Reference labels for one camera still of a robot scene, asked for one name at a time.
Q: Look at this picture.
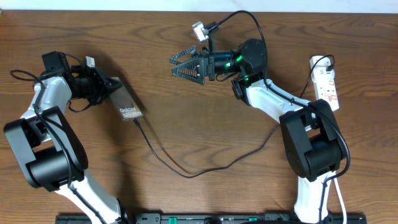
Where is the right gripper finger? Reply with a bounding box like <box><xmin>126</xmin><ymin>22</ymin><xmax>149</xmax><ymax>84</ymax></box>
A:
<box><xmin>169</xmin><ymin>45</ymin><xmax>198</xmax><ymax>65</ymax></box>
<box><xmin>172</xmin><ymin>57</ymin><xmax>205</xmax><ymax>85</ymax></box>

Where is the Galaxy S25 Ultra smartphone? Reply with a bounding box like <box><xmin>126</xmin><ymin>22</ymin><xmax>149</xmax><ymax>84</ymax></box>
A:
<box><xmin>109</xmin><ymin>84</ymin><xmax>144</xmax><ymax>121</ymax></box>

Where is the black USB charging cable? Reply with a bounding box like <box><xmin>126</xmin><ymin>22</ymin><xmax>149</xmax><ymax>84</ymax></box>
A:
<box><xmin>132</xmin><ymin>54</ymin><xmax>335</xmax><ymax>179</ymax></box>

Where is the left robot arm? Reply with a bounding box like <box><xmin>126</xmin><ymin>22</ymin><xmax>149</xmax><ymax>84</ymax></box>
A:
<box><xmin>4</xmin><ymin>51</ymin><xmax>130</xmax><ymax>223</ymax></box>

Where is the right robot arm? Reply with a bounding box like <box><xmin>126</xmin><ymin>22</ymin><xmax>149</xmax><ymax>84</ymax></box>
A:
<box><xmin>170</xmin><ymin>39</ymin><xmax>350</xmax><ymax>223</ymax></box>

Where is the white power strip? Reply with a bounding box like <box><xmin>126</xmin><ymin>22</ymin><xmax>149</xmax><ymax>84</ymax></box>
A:
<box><xmin>310</xmin><ymin>55</ymin><xmax>340</xmax><ymax>111</ymax></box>

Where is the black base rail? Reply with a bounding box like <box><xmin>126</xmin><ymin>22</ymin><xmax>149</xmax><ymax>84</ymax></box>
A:
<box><xmin>55</xmin><ymin>212</ymin><xmax>368</xmax><ymax>224</ymax></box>

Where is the white power strip cord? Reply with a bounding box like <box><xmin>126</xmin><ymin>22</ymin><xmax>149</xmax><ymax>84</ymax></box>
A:
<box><xmin>332</xmin><ymin>179</ymin><xmax>348</xmax><ymax>224</ymax></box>

